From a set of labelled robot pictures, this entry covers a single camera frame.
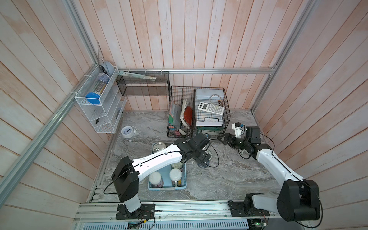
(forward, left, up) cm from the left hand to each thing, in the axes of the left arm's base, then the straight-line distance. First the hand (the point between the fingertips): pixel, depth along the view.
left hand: (199, 155), depth 79 cm
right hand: (+11, -14, +1) cm, 18 cm away
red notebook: (+36, +5, -5) cm, 36 cm away
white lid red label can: (-13, +23, -2) cm, 27 cm away
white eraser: (+24, +9, -11) cm, 28 cm away
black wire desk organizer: (+32, +1, +3) cm, 33 cm away
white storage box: (+42, -10, +10) cm, 45 cm away
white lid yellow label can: (-11, +13, -1) cm, 17 cm away
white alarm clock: (+25, +50, -12) cm, 57 cm away
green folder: (+22, -15, -5) cm, 27 cm away
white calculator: (+30, -11, +7) cm, 33 cm away
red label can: (-4, +12, -4) cm, 13 cm away
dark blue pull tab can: (-8, -1, +5) cm, 10 cm away
